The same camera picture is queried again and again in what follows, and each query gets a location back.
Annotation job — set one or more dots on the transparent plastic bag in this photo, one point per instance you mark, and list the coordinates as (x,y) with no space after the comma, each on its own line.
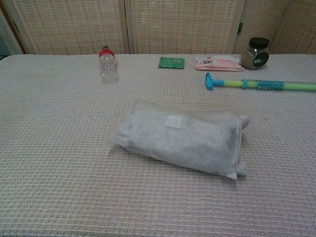
(153,118)

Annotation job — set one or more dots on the metal screen hinge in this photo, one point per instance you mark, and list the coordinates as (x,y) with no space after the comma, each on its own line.
(241,27)

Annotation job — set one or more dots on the pink wipes packet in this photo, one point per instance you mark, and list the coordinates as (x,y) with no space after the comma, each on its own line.
(222,64)

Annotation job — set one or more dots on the green and blue water pump toy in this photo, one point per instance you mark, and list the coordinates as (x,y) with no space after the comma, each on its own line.
(249,84)

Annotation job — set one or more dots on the black-lidded glass jar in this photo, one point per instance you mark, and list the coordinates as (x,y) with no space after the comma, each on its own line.
(255,55)

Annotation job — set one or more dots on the woven white tablecloth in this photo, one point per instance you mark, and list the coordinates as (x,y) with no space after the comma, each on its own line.
(61,148)

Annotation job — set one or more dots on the woven folding screen panel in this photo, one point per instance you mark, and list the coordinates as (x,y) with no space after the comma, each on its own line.
(259,17)
(182,24)
(74,24)
(298,27)

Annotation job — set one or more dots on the clear bottle with red label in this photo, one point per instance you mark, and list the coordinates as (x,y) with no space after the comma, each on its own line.
(108,63)

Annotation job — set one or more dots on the white clothes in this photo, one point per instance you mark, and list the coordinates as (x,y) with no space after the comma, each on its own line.
(245,121)

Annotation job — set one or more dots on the green flat packet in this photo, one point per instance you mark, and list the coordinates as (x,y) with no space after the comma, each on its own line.
(171,63)

